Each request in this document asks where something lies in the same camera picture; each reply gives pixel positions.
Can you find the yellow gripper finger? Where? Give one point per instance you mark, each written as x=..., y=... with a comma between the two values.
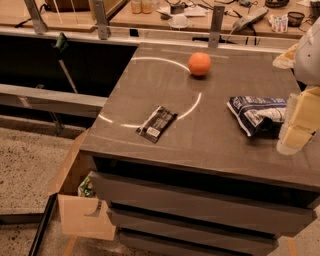
x=302, y=121
x=286, y=59

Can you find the orange fruit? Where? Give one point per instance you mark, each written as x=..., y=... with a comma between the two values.
x=199, y=63

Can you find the black rxbar chocolate wrapper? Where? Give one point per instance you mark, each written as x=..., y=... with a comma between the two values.
x=156, y=124

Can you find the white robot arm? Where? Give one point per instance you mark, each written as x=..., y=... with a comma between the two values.
x=307, y=57

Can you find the colourful small carton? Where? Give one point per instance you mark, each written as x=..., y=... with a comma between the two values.
x=279, y=24

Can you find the blue white chip bag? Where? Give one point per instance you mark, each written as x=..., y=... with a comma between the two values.
x=257, y=113

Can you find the black mesh cup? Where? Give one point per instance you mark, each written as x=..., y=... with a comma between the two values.
x=295, y=18

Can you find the grey power strip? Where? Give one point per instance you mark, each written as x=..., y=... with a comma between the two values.
x=251, y=17

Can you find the white bowl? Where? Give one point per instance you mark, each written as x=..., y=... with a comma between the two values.
x=179, y=22

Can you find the grey drawer cabinet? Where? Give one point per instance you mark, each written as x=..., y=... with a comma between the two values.
x=205, y=188

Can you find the orange jar right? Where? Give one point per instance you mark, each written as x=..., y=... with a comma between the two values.
x=146, y=6

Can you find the orange jar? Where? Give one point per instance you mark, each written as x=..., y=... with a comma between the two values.
x=136, y=6
x=146, y=6

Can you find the orange jar left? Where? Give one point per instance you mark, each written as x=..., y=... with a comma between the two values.
x=136, y=6

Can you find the green snack packet in box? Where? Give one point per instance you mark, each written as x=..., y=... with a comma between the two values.
x=85, y=189

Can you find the cardboard box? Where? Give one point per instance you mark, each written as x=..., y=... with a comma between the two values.
x=81, y=216

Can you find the metal bracket post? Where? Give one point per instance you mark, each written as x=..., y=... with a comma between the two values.
x=216, y=24

